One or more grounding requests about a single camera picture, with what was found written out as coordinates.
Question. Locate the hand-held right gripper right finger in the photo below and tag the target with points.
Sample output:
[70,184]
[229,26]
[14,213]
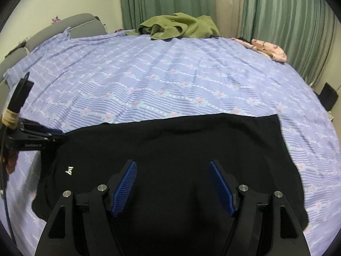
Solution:
[222,186]

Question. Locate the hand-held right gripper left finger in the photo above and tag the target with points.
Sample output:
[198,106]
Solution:
[125,186]

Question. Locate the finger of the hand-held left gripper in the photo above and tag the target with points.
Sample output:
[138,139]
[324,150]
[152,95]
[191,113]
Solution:
[57,138]

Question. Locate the black pants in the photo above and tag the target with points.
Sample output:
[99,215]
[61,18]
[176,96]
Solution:
[170,144]

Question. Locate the person's left hand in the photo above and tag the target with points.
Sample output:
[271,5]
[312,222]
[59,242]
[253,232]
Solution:
[10,164]

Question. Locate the purple floral striped pillow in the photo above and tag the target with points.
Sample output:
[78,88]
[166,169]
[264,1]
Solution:
[37,50]

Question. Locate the bed with purple striped sheet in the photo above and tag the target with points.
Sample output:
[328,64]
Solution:
[170,85]

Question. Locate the grey padded headboard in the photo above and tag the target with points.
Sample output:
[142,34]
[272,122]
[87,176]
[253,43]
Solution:
[82,25]

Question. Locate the purple toy figure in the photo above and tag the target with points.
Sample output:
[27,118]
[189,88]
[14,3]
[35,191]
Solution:
[55,20]

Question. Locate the pink floral garment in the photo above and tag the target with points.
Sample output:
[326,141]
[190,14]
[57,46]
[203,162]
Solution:
[269,49]

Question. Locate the small black garment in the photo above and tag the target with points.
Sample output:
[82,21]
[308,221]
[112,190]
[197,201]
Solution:
[243,39]

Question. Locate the olive green cloth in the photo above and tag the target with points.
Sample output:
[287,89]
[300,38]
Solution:
[186,26]

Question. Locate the green curtain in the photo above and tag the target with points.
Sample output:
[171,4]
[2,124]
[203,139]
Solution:
[287,18]
[159,0]

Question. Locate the beige curtain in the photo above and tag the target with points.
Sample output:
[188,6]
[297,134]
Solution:
[229,5]

